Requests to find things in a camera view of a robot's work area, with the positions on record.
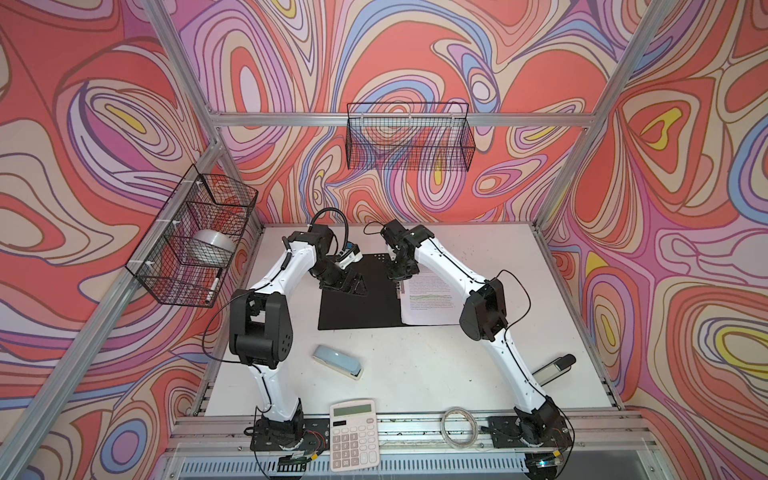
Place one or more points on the white calculator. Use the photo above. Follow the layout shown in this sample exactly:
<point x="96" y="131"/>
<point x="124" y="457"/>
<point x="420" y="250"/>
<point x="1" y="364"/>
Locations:
<point x="354" y="436"/>

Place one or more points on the white marker pen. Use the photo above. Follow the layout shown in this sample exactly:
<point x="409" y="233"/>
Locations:
<point x="212" y="290"/>

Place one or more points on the black wire basket left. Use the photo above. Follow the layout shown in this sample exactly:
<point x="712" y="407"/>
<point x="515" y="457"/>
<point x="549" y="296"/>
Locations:
<point x="172" y="267"/>

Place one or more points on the green circuit board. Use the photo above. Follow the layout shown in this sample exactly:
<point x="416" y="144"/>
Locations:
<point x="295" y="463"/>

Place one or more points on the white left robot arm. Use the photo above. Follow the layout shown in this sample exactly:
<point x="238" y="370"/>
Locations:
<point x="260" y="326"/>

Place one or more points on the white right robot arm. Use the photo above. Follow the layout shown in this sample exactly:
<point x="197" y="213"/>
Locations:
<point x="483" y="319"/>

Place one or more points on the silver tape roll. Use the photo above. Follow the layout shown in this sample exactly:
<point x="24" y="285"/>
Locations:
<point x="215" y="239"/>

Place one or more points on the black wire basket on wall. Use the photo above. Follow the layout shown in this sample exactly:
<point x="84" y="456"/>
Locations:
<point x="409" y="136"/>

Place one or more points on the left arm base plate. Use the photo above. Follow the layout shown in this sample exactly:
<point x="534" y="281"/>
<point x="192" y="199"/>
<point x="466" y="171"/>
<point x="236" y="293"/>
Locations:
<point x="310" y="435"/>

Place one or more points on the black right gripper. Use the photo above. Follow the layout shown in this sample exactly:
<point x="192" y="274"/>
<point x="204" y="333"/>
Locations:
<point x="393" y="275"/>

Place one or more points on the blue file folder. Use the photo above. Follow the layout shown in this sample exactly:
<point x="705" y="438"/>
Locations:
<point x="380" y="308"/>

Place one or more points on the printed paper sheet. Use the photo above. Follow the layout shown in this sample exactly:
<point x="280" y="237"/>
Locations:
<point x="426" y="300"/>

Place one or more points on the light blue stapler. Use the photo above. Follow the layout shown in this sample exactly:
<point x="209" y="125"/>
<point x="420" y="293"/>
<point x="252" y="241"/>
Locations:
<point x="338" y="361"/>

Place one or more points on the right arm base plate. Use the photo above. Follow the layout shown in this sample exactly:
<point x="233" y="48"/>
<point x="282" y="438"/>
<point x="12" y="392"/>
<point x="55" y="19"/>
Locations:
<point x="511" y="432"/>

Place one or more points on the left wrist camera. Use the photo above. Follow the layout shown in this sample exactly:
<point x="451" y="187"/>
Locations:
<point x="350" y="254"/>

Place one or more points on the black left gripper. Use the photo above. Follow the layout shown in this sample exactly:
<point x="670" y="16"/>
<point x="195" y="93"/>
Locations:
<point x="341" y="285"/>

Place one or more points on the black grey stapler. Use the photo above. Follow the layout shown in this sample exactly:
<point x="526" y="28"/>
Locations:
<point x="554" y="369"/>

